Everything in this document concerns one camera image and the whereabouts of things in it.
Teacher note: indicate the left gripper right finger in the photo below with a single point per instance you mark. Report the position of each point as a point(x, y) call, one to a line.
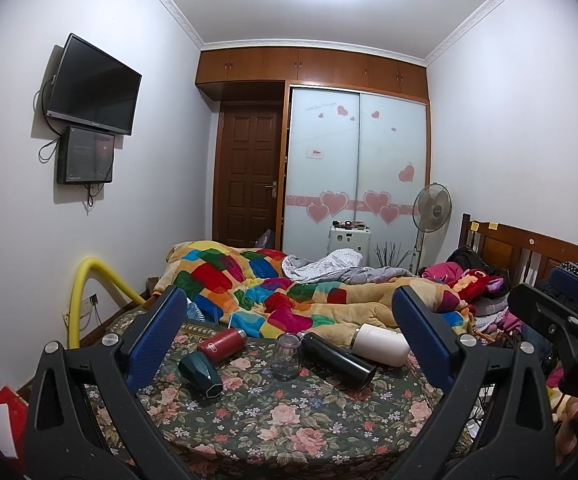
point(516, 437)

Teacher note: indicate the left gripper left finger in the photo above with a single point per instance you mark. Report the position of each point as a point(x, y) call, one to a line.
point(63, 439)

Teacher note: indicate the black thermos bottle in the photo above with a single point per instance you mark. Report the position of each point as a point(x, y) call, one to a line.
point(352, 371)

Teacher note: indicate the dark green faceted cup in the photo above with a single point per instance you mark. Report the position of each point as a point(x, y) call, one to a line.
point(200, 374)

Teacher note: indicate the white thermos cup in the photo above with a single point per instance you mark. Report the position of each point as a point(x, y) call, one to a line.
point(380, 345)

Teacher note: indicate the clear glass cup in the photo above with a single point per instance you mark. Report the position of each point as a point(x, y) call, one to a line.
point(286, 360)

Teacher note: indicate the red paper bag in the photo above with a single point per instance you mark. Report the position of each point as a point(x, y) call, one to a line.
point(13, 419)

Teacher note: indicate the wooden headboard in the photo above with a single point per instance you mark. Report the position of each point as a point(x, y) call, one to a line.
point(527, 256)

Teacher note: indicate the red plush toy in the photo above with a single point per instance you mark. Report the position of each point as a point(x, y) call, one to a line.
point(475, 283)

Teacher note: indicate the standing electric fan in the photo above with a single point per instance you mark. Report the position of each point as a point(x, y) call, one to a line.
point(432, 211)

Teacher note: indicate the red thermos bottle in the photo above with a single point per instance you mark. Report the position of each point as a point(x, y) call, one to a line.
point(223, 345)

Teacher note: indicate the floral bed sheet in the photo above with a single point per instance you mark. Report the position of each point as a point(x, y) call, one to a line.
point(308, 427)

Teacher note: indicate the white grey crumpled cloth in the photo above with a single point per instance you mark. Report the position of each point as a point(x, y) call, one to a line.
point(342, 265)

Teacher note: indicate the small white cabinet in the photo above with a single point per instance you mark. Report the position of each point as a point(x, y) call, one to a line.
point(349, 234)

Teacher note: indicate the colourful patchwork blanket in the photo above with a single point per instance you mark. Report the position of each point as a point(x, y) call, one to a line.
point(246, 288)

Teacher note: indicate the frosted sliding wardrobe doors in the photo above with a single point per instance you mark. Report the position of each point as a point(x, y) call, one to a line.
point(354, 156)

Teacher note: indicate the brown wooden door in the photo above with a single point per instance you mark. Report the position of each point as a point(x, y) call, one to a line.
point(246, 173)

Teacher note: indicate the wooden overhead cabinets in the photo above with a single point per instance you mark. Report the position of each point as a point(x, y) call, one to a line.
point(258, 72)

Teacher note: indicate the yellow foam padded rail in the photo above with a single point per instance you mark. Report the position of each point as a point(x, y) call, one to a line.
point(83, 300)

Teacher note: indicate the small black wall monitor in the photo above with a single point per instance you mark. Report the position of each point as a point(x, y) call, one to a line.
point(84, 157)

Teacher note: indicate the wall mounted black television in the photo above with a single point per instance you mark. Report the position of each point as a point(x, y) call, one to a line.
point(92, 88)

